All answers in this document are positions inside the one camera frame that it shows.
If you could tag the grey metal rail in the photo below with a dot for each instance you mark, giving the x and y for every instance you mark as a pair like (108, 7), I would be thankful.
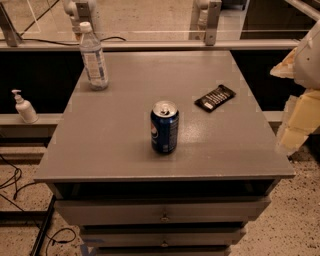
(110, 46)

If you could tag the blue Pepsi can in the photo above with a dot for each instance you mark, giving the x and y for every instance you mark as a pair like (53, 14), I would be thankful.
(164, 126)

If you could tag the clear plastic water bottle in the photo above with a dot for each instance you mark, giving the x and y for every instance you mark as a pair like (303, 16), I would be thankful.
(93, 57)

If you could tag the white pump dispenser bottle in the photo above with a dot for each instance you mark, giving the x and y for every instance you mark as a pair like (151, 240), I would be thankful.
(24, 108)

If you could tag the grey top drawer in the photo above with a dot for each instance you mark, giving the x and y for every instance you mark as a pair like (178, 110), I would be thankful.
(101, 212)

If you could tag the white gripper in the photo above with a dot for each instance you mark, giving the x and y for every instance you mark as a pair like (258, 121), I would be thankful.
(308, 65)

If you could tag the right metal bracket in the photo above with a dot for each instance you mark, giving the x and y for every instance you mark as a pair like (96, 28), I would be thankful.
(204, 21)

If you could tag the grey drawer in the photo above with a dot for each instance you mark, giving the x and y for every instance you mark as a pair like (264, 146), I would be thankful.
(166, 237)
(101, 212)

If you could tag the metal bracket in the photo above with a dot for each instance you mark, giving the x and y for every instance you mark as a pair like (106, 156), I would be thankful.
(79, 11)
(204, 21)
(11, 36)

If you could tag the far left metal bracket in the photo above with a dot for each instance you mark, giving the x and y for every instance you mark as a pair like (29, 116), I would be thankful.
(11, 36)

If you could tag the black snack wrapper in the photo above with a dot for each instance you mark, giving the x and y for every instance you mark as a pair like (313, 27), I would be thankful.
(212, 100)

